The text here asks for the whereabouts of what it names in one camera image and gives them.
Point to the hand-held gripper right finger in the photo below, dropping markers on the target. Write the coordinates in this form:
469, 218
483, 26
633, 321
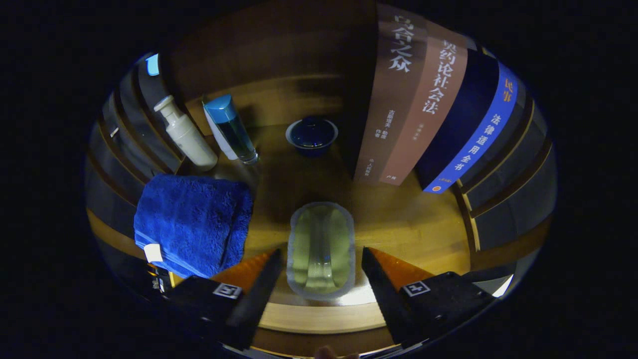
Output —
386, 304

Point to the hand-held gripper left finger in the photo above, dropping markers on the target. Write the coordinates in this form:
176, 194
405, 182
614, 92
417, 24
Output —
254, 304

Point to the wooden drawer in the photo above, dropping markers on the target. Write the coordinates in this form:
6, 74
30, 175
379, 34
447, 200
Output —
299, 343

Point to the wooden countertop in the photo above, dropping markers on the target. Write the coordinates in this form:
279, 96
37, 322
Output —
398, 224

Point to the wooden cabinet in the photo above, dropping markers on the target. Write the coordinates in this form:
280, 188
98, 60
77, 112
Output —
274, 45

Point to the blue folded towel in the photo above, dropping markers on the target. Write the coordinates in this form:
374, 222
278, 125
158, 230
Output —
189, 219

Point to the white pump bottle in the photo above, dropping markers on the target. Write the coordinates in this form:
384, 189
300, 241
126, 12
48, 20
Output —
192, 142

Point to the teal clear bottle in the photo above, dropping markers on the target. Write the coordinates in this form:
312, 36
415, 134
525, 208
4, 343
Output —
234, 129

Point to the dark blue lidded teacup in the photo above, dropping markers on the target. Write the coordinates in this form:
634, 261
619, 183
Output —
312, 137

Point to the blue book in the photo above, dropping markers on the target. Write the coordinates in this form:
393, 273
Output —
478, 134

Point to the reddish brown book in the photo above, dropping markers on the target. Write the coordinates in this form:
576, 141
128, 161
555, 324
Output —
428, 109

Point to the dark brown book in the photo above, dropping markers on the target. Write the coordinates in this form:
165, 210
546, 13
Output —
389, 99

